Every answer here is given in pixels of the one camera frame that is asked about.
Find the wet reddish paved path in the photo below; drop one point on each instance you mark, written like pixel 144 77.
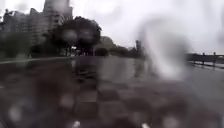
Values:
pixel 113 96

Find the robot's own part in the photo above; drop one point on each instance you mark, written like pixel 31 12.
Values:
pixel 76 124
pixel 145 125

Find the row of distant trees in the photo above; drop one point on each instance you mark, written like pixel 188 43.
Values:
pixel 115 48

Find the large dark tree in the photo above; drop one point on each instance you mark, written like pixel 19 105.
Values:
pixel 78 35

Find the tall grey building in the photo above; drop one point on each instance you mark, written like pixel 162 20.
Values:
pixel 36 23

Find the dark wooden rail fence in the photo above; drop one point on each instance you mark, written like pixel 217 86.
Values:
pixel 205 59

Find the low dark concrete wall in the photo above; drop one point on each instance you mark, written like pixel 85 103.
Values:
pixel 30 61

